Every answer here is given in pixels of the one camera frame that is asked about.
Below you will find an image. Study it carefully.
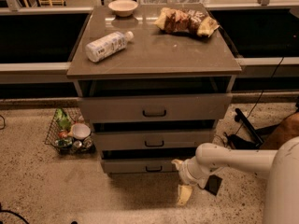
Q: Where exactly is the black cable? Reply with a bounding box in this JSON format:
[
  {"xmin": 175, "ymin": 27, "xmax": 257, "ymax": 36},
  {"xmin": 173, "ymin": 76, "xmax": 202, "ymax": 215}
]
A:
[{"xmin": 218, "ymin": 57, "xmax": 286, "ymax": 147}]

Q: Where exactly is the black sneaker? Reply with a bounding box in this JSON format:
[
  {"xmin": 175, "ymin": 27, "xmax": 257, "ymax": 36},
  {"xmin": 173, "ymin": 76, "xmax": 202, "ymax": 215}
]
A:
[{"xmin": 227, "ymin": 134, "xmax": 259, "ymax": 150}]

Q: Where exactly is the black wire basket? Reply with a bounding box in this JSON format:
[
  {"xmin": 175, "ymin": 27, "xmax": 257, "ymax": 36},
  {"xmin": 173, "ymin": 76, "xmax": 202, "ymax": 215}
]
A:
[{"xmin": 45, "ymin": 107, "xmax": 95, "ymax": 155}]

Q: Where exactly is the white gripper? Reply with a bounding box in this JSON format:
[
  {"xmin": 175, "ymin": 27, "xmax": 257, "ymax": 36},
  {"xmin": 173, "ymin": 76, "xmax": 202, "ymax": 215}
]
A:
[{"xmin": 171, "ymin": 157, "xmax": 206, "ymax": 206}]

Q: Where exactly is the grey drawer cabinet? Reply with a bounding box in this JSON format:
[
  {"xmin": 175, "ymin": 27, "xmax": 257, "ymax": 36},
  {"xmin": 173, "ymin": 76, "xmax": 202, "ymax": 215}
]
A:
[{"xmin": 67, "ymin": 6, "xmax": 241, "ymax": 161}]

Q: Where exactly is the red apple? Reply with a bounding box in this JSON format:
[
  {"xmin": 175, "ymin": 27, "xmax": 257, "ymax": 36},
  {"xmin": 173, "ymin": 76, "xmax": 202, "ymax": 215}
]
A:
[{"xmin": 58, "ymin": 130, "xmax": 68, "ymax": 139}]

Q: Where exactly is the grey drawer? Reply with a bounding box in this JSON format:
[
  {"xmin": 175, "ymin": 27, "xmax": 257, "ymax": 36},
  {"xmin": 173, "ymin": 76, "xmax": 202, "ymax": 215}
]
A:
[
  {"xmin": 101, "ymin": 158, "xmax": 177, "ymax": 174},
  {"xmin": 92, "ymin": 129, "xmax": 215, "ymax": 150},
  {"xmin": 78, "ymin": 94, "xmax": 232, "ymax": 123}
]

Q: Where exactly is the grey middle drawer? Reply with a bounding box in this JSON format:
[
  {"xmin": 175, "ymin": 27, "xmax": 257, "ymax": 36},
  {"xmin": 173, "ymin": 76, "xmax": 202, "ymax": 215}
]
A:
[{"xmin": 92, "ymin": 129, "xmax": 215, "ymax": 150}]

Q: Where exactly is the white cup in basket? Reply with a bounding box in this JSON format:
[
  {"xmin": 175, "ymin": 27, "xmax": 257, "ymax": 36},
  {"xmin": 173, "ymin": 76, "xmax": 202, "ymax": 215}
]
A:
[{"xmin": 71, "ymin": 123, "xmax": 91, "ymax": 140}]

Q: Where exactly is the grey top drawer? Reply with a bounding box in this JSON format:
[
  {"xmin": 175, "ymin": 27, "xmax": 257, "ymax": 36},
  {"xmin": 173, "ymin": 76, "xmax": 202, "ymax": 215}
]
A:
[{"xmin": 78, "ymin": 94, "xmax": 232, "ymax": 123}]

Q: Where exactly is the white plastic bottle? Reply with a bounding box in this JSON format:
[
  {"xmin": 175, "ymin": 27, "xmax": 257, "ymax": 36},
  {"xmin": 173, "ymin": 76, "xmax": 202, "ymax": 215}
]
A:
[{"xmin": 85, "ymin": 31, "xmax": 135, "ymax": 63}]

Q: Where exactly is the green snack bag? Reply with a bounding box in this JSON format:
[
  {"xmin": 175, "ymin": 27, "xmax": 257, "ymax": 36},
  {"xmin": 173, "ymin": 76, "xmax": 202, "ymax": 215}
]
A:
[{"xmin": 54, "ymin": 108, "xmax": 71, "ymax": 131}]

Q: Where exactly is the black floor power box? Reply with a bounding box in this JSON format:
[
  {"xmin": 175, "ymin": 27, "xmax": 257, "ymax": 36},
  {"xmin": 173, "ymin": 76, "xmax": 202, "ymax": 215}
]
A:
[{"xmin": 205, "ymin": 175, "xmax": 222, "ymax": 196}]

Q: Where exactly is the beige bowl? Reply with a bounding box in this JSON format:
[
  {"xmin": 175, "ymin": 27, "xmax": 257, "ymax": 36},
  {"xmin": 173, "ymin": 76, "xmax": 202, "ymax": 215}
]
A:
[{"xmin": 108, "ymin": 0, "xmax": 138, "ymax": 17}]

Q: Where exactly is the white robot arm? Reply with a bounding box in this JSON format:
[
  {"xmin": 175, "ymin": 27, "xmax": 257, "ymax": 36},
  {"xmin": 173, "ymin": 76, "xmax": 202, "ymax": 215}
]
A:
[{"xmin": 172, "ymin": 137, "xmax": 299, "ymax": 224}]

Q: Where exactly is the brown yellow chip bag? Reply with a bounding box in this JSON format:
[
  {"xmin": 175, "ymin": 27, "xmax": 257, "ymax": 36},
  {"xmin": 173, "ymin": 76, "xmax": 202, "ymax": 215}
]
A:
[{"xmin": 154, "ymin": 7, "xmax": 219, "ymax": 37}]

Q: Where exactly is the black stand leg with wheels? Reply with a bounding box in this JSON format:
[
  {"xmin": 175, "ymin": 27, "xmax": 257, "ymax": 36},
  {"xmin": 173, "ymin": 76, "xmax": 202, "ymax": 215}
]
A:
[{"xmin": 235, "ymin": 108, "xmax": 263, "ymax": 148}]

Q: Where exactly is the grey bottom drawer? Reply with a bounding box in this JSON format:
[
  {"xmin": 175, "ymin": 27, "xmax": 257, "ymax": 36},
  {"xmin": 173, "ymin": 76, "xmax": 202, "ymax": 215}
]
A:
[{"xmin": 101, "ymin": 158, "xmax": 177, "ymax": 174}]

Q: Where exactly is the metal railing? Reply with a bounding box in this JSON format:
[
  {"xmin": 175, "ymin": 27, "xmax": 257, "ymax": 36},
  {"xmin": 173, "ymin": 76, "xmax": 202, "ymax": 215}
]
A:
[{"xmin": 0, "ymin": 57, "xmax": 299, "ymax": 84}]

